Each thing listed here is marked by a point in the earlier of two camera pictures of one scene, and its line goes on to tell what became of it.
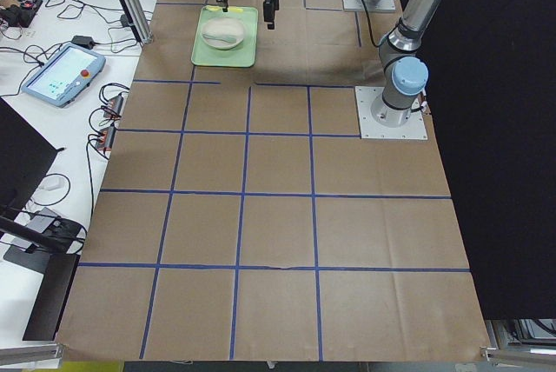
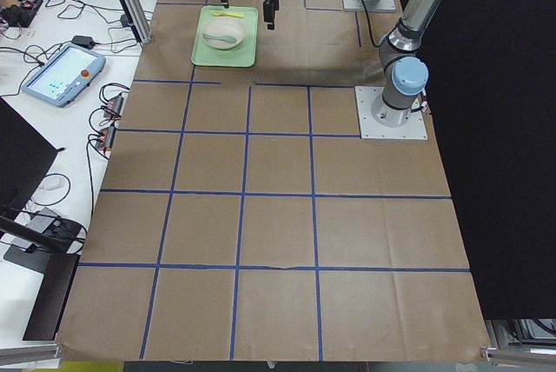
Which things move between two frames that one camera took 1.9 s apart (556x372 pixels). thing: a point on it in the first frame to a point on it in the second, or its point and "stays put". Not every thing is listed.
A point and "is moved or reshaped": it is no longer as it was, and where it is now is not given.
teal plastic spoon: x=229 y=39 stays put
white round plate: x=224 y=26 stays put
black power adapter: x=82 y=40 stays put
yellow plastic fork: x=219 y=9 is moved or reshaped
